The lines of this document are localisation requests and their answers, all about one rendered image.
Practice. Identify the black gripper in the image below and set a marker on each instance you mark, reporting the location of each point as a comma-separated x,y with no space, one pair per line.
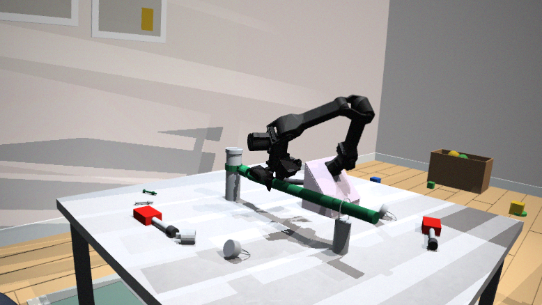
266,174

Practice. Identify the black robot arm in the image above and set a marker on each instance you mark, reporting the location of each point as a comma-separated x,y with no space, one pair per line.
292,126

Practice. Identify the green cup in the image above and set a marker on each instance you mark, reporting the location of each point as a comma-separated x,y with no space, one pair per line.
241,169

